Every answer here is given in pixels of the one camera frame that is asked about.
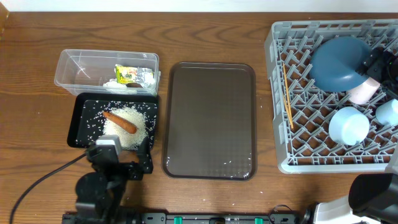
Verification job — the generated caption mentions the white foil paper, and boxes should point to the white foil paper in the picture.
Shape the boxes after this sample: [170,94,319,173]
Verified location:
[103,79,137,95]

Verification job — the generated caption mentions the light blue small bowl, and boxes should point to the light blue small bowl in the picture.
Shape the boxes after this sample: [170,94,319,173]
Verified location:
[328,106,370,146]

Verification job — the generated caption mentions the pink white cup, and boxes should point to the pink white cup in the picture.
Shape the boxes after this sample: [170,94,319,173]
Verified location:
[346,78,380,105]

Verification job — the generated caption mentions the yellow snack wrapper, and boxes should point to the yellow snack wrapper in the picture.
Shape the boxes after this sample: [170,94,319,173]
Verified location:
[115,64,155,88]

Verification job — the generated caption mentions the light blue cup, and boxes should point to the light blue cup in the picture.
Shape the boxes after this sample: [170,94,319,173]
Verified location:
[376,99,398,126]

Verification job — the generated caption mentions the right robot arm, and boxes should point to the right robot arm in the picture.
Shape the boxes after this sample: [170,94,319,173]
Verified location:
[308,47,397,223]

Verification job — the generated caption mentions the orange carrot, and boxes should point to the orange carrot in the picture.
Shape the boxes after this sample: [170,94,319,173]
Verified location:
[102,111,137,134]

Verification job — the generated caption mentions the pile of white rice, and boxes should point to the pile of white rice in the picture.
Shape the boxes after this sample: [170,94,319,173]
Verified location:
[76,99,157,151]

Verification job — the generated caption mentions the dark blue plate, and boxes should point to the dark blue plate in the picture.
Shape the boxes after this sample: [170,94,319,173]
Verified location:
[309,37,371,92]

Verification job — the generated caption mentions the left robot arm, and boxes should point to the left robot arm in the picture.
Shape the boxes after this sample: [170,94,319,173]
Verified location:
[73,135,153,223]

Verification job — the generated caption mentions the black plastic tray bin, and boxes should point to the black plastic tray bin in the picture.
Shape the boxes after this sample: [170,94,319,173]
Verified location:
[67,93,158,148]

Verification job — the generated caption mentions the brown serving tray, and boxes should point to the brown serving tray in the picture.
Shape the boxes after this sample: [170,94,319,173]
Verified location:
[162,62,257,181]

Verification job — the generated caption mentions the grey dishwasher rack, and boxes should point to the grey dishwasher rack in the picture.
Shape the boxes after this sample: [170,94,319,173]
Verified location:
[264,19,397,174]

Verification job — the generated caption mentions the clear plastic bin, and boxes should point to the clear plastic bin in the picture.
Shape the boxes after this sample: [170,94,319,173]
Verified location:
[54,49,160,96]

